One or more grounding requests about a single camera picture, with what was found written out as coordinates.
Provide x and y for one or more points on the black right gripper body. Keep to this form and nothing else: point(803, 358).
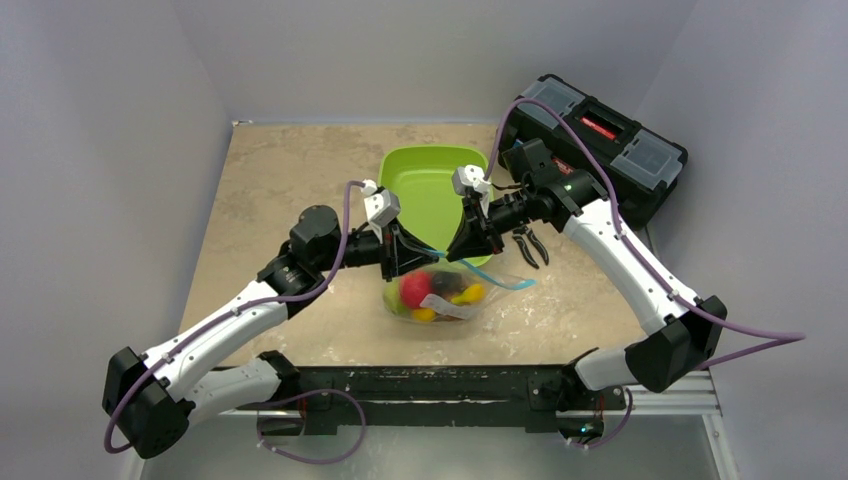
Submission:
point(484, 221)

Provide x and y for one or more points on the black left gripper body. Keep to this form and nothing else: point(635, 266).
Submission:
point(363, 248)

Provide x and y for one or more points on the red fake apple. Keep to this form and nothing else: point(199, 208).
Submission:
point(414, 288)

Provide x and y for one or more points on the yellow fake lemon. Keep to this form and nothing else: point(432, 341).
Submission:
point(473, 294)

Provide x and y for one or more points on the clear zip top bag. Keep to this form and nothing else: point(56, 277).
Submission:
point(447, 292)

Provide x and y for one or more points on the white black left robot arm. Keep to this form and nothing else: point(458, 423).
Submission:
point(153, 397)

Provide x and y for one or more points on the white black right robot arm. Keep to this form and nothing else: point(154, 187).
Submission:
point(676, 341)

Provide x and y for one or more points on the green fake pear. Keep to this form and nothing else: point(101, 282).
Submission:
point(392, 300)

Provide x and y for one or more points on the black grey pliers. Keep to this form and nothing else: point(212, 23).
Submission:
point(525, 237)

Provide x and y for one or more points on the green plastic tray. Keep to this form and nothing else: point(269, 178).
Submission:
point(420, 176)

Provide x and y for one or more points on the black toolbox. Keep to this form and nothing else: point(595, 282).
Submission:
point(642, 165)

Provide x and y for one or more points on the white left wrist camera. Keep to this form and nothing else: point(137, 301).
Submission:
point(381, 207)

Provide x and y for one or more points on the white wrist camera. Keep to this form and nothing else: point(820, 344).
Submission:
point(381, 207)
point(471, 178)

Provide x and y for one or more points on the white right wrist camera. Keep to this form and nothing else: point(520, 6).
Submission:
point(471, 178)

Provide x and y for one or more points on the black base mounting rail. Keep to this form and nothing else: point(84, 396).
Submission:
point(535, 398)

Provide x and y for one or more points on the aluminium frame rail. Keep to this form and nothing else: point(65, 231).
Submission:
point(678, 434)

